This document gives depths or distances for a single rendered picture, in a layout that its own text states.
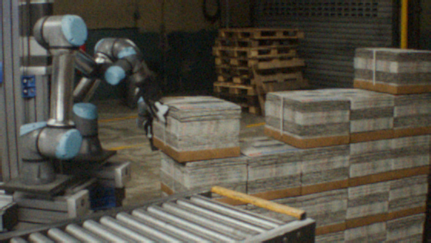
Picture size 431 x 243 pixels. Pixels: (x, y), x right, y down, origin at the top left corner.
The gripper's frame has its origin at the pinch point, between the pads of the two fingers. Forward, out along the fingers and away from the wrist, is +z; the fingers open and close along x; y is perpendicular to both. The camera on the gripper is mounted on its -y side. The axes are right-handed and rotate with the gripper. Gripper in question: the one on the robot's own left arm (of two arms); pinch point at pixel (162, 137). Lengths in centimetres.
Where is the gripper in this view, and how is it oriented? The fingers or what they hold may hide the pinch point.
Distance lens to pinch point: 294.3
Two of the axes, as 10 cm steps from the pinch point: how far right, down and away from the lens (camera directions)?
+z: 3.8, 1.5, -9.1
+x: 9.2, -0.6, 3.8
